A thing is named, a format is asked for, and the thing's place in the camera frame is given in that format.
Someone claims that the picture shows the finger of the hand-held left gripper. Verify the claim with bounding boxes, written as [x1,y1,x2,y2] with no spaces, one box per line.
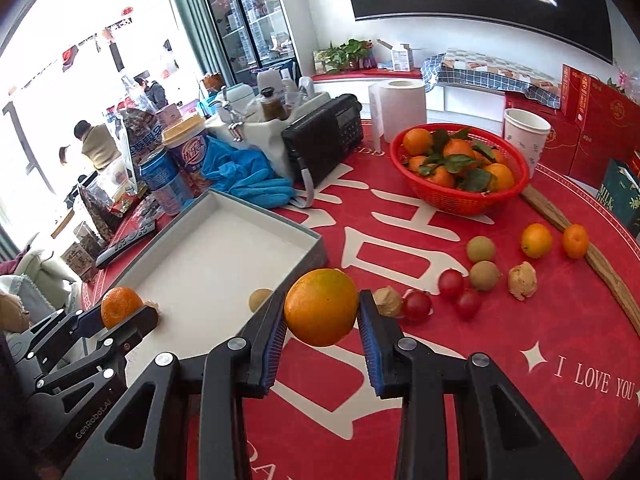
[35,305,160,396]
[20,307,109,356]

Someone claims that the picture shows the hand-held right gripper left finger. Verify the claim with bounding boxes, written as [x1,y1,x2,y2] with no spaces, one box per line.
[62,289,289,480]

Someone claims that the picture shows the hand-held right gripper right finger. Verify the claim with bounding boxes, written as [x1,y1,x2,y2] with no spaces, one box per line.
[355,289,583,480]

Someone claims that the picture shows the small orange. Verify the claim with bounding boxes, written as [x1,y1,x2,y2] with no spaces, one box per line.
[562,224,590,260]
[520,223,554,259]
[101,287,145,330]

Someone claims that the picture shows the walnut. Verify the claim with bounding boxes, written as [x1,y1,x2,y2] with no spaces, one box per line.
[372,286,404,318]
[507,261,538,301]

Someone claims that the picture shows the cherry tomato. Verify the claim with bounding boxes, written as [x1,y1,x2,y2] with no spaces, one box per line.
[401,290,433,323]
[438,269,466,297]
[454,289,483,320]

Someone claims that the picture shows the large orange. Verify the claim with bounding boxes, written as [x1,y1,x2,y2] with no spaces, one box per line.
[283,268,360,347]

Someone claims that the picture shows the grey tray with white inside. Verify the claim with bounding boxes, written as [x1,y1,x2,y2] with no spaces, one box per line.
[92,189,329,376]

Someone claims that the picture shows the brownish green round fruit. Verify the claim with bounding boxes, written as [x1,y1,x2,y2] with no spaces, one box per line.
[248,288,274,312]
[466,236,497,264]
[469,260,501,292]

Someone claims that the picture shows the clear snack jar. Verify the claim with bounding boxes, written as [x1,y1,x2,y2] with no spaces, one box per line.
[60,232,98,281]

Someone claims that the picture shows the white armchair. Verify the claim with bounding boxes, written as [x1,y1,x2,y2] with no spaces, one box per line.
[0,232,83,333]

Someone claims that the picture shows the black remote control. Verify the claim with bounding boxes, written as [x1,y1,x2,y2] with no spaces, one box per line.
[95,224,157,270]

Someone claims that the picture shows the dark snack bag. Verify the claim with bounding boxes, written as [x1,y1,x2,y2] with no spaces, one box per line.
[75,180,118,243]

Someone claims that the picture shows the red printed table mat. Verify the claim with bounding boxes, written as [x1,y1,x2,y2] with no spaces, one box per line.
[80,120,640,480]

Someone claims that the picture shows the blue drink can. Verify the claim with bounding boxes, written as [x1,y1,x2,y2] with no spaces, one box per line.
[137,147,182,216]

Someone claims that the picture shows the purple milk tea cup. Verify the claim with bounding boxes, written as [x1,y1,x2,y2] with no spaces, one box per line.
[161,115,211,196]

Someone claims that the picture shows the red plastic basket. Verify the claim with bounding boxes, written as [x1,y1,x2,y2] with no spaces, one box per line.
[390,124,530,216]

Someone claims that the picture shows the blue rubber gloves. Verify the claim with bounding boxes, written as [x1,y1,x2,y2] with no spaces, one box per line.
[200,135,296,209]

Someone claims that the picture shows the printed snack bag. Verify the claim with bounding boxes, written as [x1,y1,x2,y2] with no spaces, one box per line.
[115,105,166,171]

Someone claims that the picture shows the pink box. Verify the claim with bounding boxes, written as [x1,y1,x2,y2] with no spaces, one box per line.
[156,103,182,128]

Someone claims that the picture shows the pile of oranges with leaves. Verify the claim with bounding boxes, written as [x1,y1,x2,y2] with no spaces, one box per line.
[402,127,516,193]

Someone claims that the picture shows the white ceramic container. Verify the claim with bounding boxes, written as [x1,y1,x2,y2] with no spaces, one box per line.
[205,110,301,181]

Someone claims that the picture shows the black radio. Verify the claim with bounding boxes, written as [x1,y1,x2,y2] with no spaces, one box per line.
[281,94,364,209]

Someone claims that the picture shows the silver metal tap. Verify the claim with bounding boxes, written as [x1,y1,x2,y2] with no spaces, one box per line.
[220,100,248,141]

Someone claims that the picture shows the white paper towel roll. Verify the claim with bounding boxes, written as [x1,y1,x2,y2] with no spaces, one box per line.
[368,79,427,156]

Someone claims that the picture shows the brown bottle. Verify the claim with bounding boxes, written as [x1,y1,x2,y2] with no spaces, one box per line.
[259,87,291,121]

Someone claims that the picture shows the pale kettle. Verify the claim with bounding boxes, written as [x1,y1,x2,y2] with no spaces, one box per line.
[220,82,253,111]

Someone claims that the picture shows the white paper cup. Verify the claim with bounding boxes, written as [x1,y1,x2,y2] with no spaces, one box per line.
[502,108,552,178]

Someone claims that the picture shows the white plastic container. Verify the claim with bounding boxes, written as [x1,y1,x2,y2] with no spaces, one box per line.
[298,76,331,111]

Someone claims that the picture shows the white low cabinet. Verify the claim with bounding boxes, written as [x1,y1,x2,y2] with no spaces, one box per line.
[310,67,508,116]

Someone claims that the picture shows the white canister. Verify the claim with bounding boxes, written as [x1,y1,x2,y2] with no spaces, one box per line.
[256,69,283,96]

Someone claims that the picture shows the low red gift box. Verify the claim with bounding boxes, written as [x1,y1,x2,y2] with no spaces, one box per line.
[505,92,583,176]

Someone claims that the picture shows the white carton box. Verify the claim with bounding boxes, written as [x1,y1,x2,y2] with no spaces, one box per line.
[377,39,426,72]

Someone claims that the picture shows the blue plaid cloth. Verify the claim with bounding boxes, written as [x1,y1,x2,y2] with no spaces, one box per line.
[421,49,562,108]

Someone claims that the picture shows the green potted plant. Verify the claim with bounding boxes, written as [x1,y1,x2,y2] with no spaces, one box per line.
[320,39,375,72]

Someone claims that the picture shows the green curtain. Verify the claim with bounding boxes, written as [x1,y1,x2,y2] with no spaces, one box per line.
[162,0,221,78]

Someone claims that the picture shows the glass display cabinet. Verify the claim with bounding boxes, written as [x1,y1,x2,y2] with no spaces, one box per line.
[195,0,301,88]

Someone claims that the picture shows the large red gift box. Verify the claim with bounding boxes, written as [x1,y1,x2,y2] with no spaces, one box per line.
[570,75,640,191]

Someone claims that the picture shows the upright red gift box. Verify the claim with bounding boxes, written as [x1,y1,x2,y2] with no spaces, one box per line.
[560,64,593,121]

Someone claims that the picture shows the plastic bag with pink flowers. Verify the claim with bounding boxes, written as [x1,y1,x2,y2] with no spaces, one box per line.
[607,62,640,101]

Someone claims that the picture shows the black wall television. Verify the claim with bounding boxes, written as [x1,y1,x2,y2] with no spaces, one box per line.
[340,0,615,65]

